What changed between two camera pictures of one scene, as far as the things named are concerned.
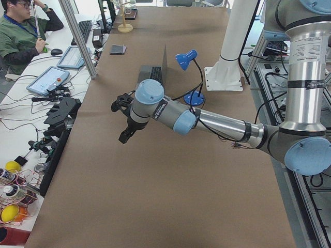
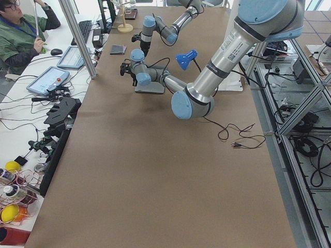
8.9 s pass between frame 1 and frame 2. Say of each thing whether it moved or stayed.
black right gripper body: moved
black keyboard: stayed
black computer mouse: stayed
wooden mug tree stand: stayed
